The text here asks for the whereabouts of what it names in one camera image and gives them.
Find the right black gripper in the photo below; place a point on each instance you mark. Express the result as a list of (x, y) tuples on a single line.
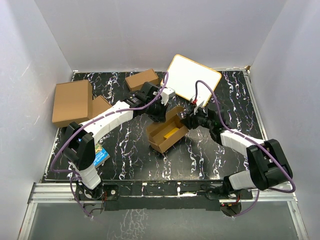
[(190, 120)]

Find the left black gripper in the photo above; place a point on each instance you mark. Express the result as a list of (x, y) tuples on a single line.
[(161, 117)]

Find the yellow rectangular block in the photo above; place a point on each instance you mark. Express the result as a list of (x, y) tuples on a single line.
[(170, 133)]

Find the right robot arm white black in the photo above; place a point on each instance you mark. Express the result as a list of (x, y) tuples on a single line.
[(267, 163)]

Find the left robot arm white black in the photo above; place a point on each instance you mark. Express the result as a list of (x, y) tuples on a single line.
[(81, 138)]

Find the small cardboard box at back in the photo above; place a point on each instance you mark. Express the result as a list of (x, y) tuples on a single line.
[(136, 81)]

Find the flat cardboard box under large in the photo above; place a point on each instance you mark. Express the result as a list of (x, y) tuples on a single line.
[(99, 105)]

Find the large closed cardboard box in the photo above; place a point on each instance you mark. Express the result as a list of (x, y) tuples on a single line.
[(73, 102)]

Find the white board orange rim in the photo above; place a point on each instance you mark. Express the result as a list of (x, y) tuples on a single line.
[(183, 74)]

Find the colourful children's book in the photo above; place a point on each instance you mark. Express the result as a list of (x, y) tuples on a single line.
[(101, 155)]

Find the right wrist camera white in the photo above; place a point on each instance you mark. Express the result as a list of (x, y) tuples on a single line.
[(197, 103)]

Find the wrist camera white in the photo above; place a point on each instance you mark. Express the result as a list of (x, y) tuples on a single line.
[(166, 94), (197, 103)]

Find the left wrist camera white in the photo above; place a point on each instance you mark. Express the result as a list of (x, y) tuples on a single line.
[(166, 94)]

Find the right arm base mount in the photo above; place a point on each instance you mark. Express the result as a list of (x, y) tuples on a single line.
[(225, 190)]

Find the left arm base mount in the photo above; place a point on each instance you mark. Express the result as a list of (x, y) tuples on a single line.
[(103, 192)]

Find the aluminium frame rail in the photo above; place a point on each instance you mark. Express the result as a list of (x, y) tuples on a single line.
[(156, 195)]

